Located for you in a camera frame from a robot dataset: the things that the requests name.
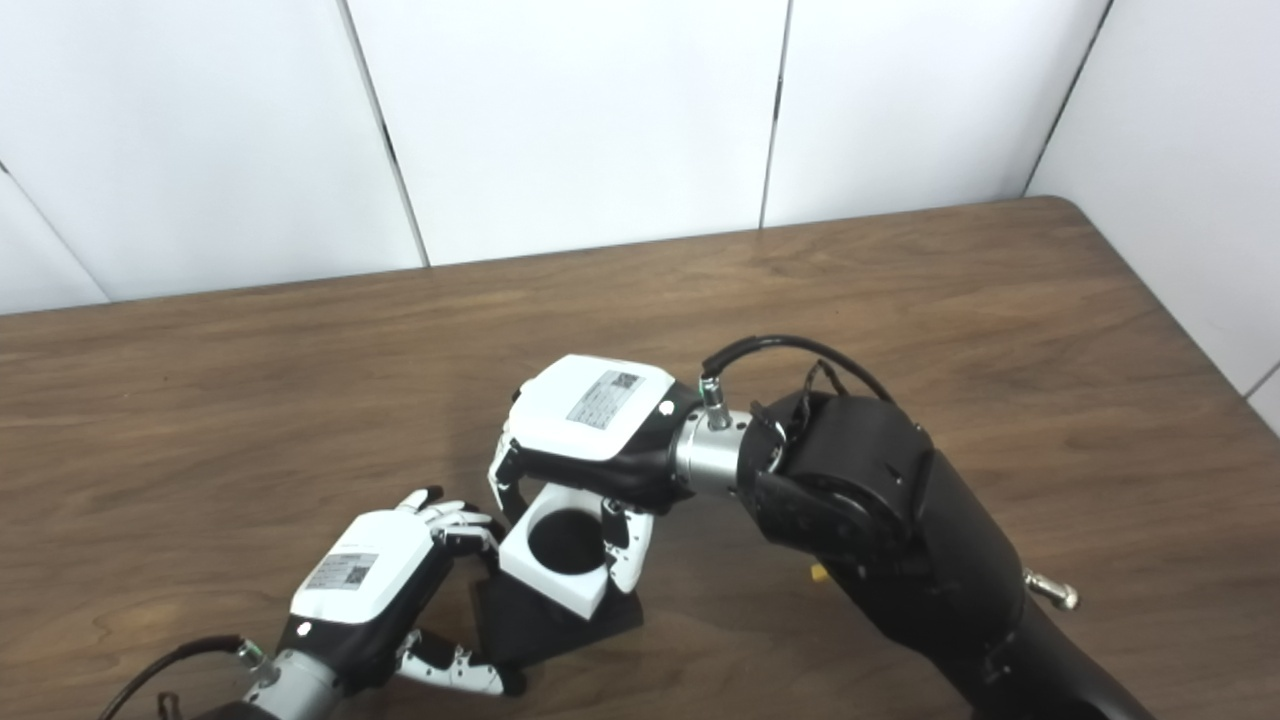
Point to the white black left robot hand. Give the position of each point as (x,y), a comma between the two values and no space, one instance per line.
(370,570)

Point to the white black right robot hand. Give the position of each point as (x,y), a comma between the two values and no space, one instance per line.
(580,410)

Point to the black peg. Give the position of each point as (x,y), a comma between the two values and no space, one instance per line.
(530,632)

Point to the white square piece with hole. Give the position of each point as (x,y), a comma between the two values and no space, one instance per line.
(560,590)

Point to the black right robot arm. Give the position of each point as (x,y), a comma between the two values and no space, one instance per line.
(900,530)

